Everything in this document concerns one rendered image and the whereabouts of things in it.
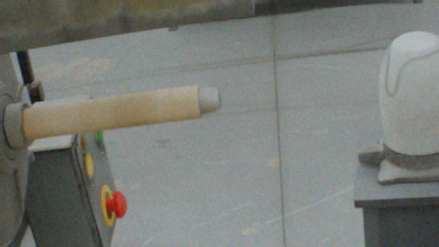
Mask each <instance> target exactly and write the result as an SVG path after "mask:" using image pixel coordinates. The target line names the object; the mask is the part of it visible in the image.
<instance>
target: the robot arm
mask: <svg viewBox="0 0 439 247"><path fill-rule="evenodd" d="M381 65H382V66H381V69H380V75H379V90H378V93H379V115H380V122H381V128H382V135H383V136H380V137H378V138H377V144H375V145H371V146H367V147H363V148H360V149H359V162H360V163H372V164H378V165H380V171H379V173H378V175H377V183H378V184H380V185H390V184H395V183H408V182H429V181H439V36H438V35H436V34H432V33H428V32H417V31H412V32H408V33H406V34H403V35H401V36H398V37H397V38H396V39H395V40H394V41H393V42H392V43H391V44H390V45H389V47H388V49H387V51H386V53H385V55H384V57H383V59H382V62H381Z"/></svg>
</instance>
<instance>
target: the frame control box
mask: <svg viewBox="0 0 439 247"><path fill-rule="evenodd" d="M89 99H93V98H92V96H91V95H86V96H78V97H72V98H65V99H57V100H51V101H43V102H36V103H34V104H32V108H33V107H40V106H46V105H54V104H61V103H68V102H75V101H82V100H89ZM83 134H84V136H85V138H86V151H85V153H84V154H80V150H79V146H78V144H77V135H78V133H75V134H68V135H61V136H54V137H46V138H39V139H34V141H33V144H32V145H30V146H29V147H28V152H32V153H34V156H35V159H34V162H33V163H28V168H27V190H26V196H25V206H24V208H25V210H24V211H25V214H26V216H27V220H28V224H29V227H30V230H31V233H32V235H33V238H34V241H35V243H36V246H37V247H111V245H112V243H111V242H112V239H113V235H114V232H115V224H116V222H117V217H116V215H115V212H109V213H108V212H107V211H106V208H105V200H106V199H107V198H113V195H114V192H115V191H117V189H116V185H115V181H114V177H113V173H112V170H111V167H110V163H109V159H108V156H107V149H106V144H105V141H103V143H99V139H98V134H97V131H90V132H84V133H83ZM86 155H90V156H91V157H92V160H93V176H89V175H88V173H87V165H86Z"/></svg>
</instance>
